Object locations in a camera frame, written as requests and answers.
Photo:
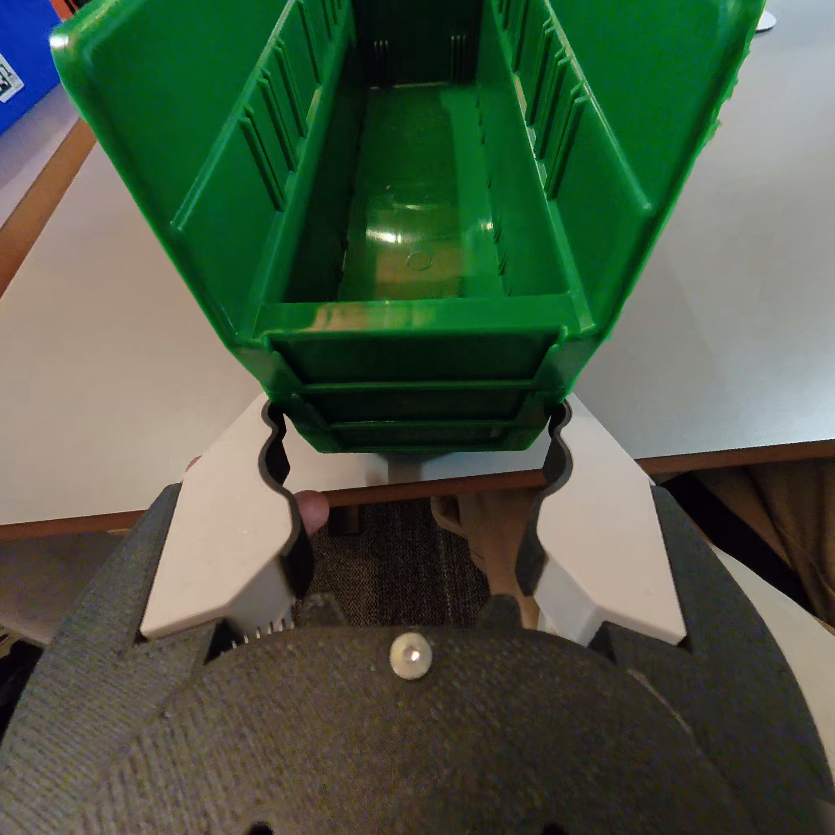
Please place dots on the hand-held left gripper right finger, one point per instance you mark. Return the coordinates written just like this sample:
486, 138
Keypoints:
606, 541

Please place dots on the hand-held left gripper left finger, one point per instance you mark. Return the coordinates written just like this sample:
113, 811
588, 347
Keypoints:
215, 541

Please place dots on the green plastic bin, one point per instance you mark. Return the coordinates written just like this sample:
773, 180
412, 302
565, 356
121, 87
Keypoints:
424, 437
417, 404
404, 196

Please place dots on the person's left hand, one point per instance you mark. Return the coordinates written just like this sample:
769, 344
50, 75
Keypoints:
314, 512

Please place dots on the person's left leg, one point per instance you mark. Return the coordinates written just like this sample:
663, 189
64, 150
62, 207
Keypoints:
489, 548

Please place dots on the person's leg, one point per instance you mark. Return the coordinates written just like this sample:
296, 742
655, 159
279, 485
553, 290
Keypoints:
770, 515
489, 548

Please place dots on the person's right leg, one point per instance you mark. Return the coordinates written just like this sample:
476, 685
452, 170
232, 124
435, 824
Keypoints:
770, 515

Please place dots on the blue bin with tag sticker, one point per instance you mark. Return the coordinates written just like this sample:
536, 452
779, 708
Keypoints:
29, 52

